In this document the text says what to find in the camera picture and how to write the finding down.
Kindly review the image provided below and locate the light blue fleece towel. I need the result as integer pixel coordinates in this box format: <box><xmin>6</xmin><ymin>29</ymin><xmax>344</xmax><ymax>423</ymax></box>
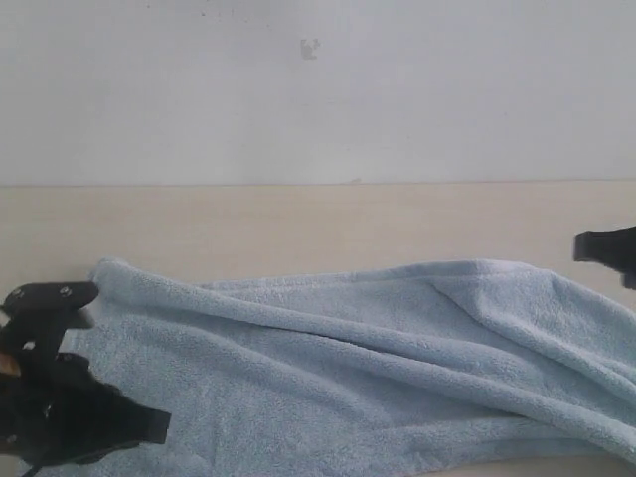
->
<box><xmin>64</xmin><ymin>259</ymin><xmax>635</xmax><ymax>476</ymax></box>

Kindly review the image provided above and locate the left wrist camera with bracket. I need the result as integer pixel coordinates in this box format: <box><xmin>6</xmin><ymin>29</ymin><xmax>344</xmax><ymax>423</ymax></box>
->
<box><xmin>1</xmin><ymin>281</ymin><xmax>99</xmax><ymax>364</ymax></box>

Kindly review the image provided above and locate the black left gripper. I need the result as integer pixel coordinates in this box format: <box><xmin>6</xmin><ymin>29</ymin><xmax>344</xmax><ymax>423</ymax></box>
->
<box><xmin>1</xmin><ymin>350</ymin><xmax>172</xmax><ymax>470</ymax></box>

